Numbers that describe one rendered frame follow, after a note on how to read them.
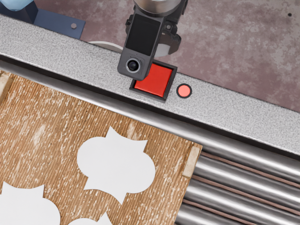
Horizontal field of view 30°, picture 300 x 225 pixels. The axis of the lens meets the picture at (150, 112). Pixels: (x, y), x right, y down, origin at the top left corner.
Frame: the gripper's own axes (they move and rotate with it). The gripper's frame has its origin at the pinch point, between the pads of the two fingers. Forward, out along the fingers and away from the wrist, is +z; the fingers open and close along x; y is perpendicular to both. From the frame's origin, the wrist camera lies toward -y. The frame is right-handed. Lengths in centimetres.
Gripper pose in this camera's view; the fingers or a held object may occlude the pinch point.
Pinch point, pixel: (152, 54)
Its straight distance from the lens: 98.1
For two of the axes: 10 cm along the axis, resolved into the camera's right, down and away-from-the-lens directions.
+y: 3.3, -9.1, 2.4
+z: 0.1, 2.6, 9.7
